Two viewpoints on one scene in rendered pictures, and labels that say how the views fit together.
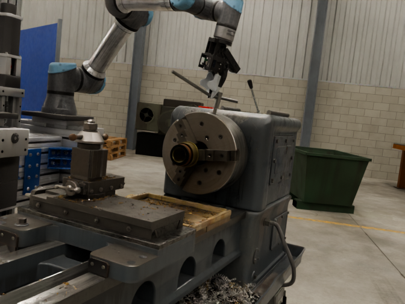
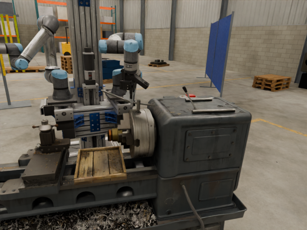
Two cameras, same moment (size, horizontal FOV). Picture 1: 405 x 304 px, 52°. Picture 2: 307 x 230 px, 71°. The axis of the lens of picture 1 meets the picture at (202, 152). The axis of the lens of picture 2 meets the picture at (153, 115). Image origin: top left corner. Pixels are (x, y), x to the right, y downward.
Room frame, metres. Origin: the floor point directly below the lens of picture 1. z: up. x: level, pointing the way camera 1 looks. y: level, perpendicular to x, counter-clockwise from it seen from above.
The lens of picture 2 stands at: (0.86, -1.04, 1.67)
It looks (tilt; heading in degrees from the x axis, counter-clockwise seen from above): 20 degrees down; 50
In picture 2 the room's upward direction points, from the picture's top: 2 degrees clockwise
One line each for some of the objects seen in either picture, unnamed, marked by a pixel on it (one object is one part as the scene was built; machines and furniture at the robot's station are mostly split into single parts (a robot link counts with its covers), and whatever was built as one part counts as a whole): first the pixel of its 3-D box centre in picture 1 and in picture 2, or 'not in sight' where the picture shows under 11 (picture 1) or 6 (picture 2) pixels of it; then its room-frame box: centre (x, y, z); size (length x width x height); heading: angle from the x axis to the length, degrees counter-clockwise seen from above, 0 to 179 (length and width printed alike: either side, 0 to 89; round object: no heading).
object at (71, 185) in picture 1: (92, 186); (53, 146); (1.16, 0.30, 0.99); 0.20 x 0.10 x 0.05; 154
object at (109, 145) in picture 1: (102, 146); (271, 82); (9.58, 2.33, 0.22); 1.25 x 0.86 x 0.44; 175
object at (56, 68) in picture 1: (62, 76); (119, 76); (1.87, 0.65, 1.33); 0.13 x 0.12 x 0.14; 144
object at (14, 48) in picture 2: not in sight; (13, 49); (1.12, 0.91, 1.56); 0.11 x 0.08 x 0.09; 5
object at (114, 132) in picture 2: (185, 154); (114, 134); (1.47, 0.06, 1.08); 0.09 x 0.09 x 0.09; 64
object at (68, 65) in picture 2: not in sight; (76, 64); (4.71, 9.27, 0.36); 1.26 x 0.86 x 0.73; 3
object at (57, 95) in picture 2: not in sight; (61, 92); (1.39, 0.80, 1.21); 0.15 x 0.15 x 0.10
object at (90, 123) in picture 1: (90, 125); (44, 121); (1.13, 0.31, 1.17); 0.04 x 0.04 x 0.03
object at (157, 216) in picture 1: (101, 208); (46, 158); (1.10, 0.26, 0.95); 0.43 x 0.17 x 0.05; 64
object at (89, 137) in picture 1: (89, 137); (45, 126); (1.13, 0.31, 1.13); 0.08 x 0.08 x 0.03
